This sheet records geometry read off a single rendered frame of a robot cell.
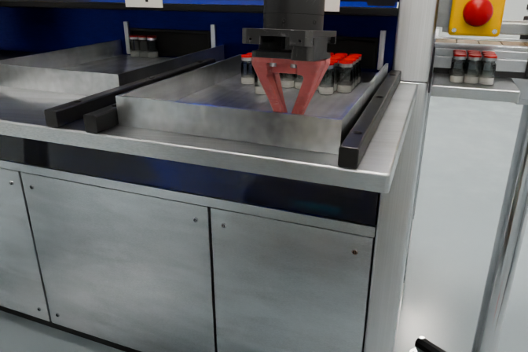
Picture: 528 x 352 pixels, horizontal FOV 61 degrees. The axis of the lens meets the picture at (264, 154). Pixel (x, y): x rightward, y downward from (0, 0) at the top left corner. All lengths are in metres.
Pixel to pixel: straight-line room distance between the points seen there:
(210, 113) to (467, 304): 1.43
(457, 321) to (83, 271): 1.17
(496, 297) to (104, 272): 0.94
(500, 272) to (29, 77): 0.96
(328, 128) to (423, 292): 1.38
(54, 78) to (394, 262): 0.68
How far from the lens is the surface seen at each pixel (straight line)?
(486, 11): 0.74
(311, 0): 0.42
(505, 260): 1.08
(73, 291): 1.41
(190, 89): 0.67
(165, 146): 0.48
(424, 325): 1.64
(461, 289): 1.84
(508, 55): 0.90
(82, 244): 1.28
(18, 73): 0.80
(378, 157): 0.44
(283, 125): 0.45
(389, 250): 0.91
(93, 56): 1.02
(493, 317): 1.16
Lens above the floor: 1.04
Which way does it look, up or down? 21 degrees down
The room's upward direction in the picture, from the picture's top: straight up
